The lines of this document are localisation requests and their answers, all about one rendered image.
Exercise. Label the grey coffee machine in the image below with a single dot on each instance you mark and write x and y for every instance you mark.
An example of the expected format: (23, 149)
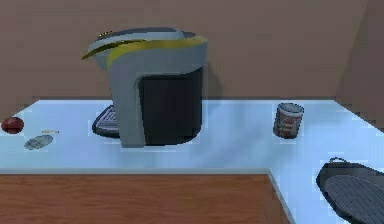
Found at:
(128, 100)

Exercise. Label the red patterned cup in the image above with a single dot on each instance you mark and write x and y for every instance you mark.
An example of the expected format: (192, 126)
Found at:
(288, 120)

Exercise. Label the small grey round plate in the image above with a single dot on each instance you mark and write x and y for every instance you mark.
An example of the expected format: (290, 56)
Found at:
(38, 142)

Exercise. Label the red apple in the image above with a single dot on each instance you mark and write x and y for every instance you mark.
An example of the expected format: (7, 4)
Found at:
(12, 125)

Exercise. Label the black grill pan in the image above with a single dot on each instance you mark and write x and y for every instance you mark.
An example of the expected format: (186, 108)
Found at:
(356, 193)

